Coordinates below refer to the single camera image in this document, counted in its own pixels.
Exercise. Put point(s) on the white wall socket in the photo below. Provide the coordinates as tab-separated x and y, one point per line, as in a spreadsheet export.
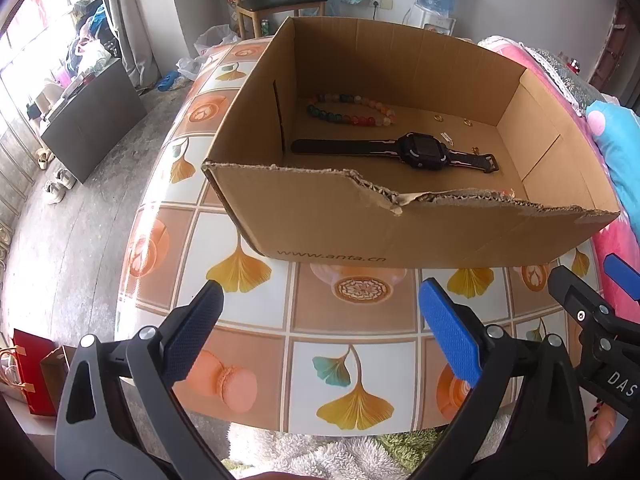
383	3

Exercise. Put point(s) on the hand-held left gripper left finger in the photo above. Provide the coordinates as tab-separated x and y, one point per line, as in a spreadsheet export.
192	330

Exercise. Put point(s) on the pair of white sneakers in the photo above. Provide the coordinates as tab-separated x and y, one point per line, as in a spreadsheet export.
60	185

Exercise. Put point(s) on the green drink can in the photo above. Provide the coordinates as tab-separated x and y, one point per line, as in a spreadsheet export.
265	27

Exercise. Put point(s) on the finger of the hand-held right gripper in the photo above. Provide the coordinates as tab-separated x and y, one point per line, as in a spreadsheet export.
582	310
622	272

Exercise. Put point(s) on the blue pillow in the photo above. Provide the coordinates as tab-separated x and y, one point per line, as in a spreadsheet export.
617	145

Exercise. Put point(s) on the white and green fluffy blanket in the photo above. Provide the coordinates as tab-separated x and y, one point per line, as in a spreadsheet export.
325	455

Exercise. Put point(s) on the brown paper bag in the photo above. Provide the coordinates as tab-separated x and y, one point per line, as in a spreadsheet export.
57	375

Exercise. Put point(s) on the white plastic bag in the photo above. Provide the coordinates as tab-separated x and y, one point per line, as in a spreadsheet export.
217	40

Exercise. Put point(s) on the blue slipper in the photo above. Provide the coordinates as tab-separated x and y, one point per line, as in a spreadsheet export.
167	81

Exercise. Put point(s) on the pile of clothes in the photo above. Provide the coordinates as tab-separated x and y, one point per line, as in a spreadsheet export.
87	40

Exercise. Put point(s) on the floral bed cover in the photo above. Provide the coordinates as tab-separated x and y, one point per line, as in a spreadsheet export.
560	75

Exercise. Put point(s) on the brown cardboard box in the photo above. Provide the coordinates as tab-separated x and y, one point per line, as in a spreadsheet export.
450	230

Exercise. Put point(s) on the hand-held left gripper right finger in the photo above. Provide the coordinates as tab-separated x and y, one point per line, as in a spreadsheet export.
452	330

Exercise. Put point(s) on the red paper bag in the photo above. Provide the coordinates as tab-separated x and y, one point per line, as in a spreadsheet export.
32	375

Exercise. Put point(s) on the black flat panel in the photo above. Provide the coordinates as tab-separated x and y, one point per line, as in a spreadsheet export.
92	120

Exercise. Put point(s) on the white water dispenser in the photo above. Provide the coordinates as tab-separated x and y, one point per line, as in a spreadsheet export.
435	22

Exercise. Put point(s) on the person's right hand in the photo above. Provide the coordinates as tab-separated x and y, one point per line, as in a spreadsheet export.
605	435

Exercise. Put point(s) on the grey curtain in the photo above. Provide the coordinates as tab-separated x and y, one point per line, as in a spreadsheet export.
120	20

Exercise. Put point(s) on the dark red door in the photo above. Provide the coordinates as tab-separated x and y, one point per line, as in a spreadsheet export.
610	50

